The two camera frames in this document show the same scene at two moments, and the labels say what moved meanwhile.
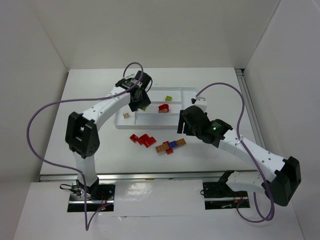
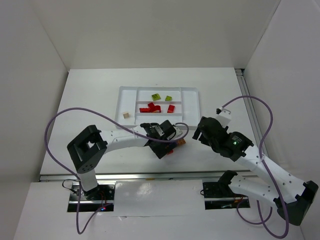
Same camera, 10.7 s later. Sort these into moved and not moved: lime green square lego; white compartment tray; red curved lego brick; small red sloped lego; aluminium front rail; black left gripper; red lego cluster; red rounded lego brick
Moved: black left gripper; red lego cluster; red curved lego brick; red rounded lego brick
Not moved: lime green square lego; aluminium front rail; small red sloped lego; white compartment tray
